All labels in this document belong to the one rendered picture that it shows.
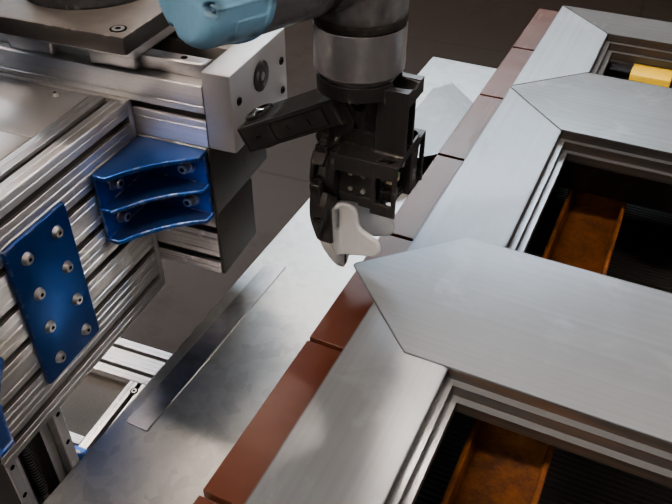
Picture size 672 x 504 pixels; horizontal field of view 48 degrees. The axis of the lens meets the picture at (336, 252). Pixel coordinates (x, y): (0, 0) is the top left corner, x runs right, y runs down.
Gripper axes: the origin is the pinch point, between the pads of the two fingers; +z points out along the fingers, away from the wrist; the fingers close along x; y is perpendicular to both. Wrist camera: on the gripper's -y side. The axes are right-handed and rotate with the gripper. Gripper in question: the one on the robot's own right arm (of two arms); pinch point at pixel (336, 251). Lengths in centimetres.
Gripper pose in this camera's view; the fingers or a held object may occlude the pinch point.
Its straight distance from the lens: 74.9
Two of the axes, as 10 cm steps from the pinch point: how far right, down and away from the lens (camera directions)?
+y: 9.0, 2.7, -3.3
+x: 4.3, -5.7, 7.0
